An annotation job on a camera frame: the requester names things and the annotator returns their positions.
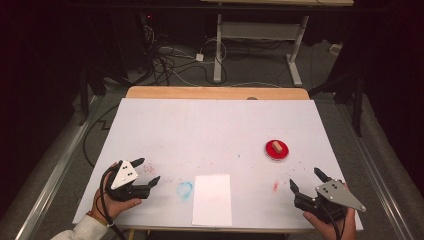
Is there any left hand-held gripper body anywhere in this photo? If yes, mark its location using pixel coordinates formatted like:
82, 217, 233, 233
105, 159, 151, 202

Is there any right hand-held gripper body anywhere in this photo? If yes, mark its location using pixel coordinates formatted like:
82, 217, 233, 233
293, 179, 367, 224

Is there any round red ink pad dish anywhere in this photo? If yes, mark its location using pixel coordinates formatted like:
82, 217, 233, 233
264, 139, 290, 161

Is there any person's right hand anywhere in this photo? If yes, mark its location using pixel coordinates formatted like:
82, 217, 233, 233
302, 207, 358, 240

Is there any person's left hand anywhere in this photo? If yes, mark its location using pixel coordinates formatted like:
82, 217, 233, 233
90, 162, 143, 222

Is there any white paper sheet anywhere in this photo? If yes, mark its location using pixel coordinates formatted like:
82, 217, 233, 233
191, 173, 233, 227

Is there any white table cover board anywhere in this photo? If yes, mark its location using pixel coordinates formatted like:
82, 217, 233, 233
72, 97, 364, 232

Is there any black stand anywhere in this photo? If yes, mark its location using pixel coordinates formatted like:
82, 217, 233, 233
78, 66, 108, 127
308, 66, 365, 138

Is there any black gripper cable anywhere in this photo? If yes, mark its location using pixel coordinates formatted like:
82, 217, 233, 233
319, 203, 346, 240
99, 168, 127, 240

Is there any metal floor rail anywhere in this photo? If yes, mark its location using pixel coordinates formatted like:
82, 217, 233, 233
336, 103, 415, 240
14, 96, 102, 240

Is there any beaded bracelet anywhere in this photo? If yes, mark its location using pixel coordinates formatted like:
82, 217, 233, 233
85, 210, 114, 228

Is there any black floor cable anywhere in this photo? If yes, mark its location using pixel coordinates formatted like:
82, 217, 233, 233
82, 103, 120, 168

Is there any tangle of floor cables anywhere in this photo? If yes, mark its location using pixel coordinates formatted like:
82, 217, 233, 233
143, 23, 229, 88

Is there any white metal desk frame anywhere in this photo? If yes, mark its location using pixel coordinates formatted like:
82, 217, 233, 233
199, 0, 355, 88

